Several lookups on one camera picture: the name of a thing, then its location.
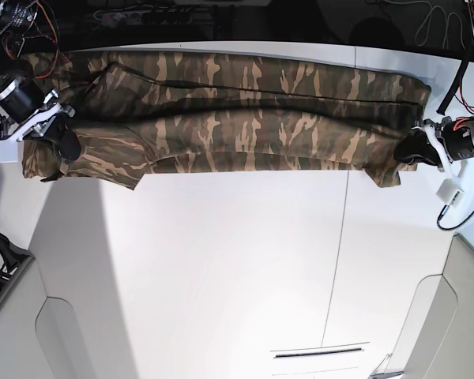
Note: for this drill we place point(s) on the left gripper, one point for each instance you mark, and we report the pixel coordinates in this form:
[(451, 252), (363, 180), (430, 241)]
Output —
[(452, 138)]

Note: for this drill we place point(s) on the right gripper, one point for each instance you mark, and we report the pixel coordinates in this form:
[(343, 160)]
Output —
[(36, 115)]

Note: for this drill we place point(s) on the camouflage T-shirt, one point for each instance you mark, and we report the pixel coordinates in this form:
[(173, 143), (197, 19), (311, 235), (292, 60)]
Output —
[(162, 112)]

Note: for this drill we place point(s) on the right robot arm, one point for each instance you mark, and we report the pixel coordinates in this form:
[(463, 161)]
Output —
[(17, 18)]

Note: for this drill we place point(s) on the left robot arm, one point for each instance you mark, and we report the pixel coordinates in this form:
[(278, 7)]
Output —
[(454, 104)]

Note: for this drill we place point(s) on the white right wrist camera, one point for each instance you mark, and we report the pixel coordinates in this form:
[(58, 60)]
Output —
[(9, 151)]

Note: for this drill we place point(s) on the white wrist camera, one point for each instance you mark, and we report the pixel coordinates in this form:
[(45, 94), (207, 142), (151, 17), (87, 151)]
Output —
[(450, 192), (9, 151)]

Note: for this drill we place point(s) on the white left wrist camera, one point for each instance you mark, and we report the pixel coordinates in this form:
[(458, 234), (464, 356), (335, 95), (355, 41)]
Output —
[(450, 192)]

